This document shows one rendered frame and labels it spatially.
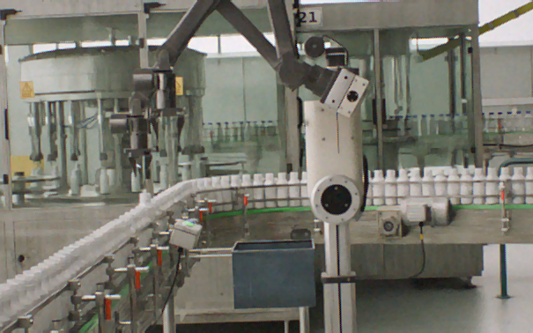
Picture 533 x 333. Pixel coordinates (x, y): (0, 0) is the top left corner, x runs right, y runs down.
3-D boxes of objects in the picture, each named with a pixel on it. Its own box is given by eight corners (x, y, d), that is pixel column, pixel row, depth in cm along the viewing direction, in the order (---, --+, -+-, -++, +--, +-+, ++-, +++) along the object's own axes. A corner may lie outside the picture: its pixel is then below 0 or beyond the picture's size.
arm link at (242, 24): (216, -19, 392) (218, -18, 402) (187, 10, 394) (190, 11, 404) (309, 77, 394) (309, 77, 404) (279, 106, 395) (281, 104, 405)
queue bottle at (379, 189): (373, 204, 568) (372, 170, 567) (385, 203, 567) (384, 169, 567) (373, 205, 562) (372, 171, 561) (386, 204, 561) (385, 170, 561)
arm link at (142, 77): (169, 49, 350) (173, 51, 359) (130, 51, 351) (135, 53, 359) (171, 90, 351) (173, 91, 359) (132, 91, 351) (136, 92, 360)
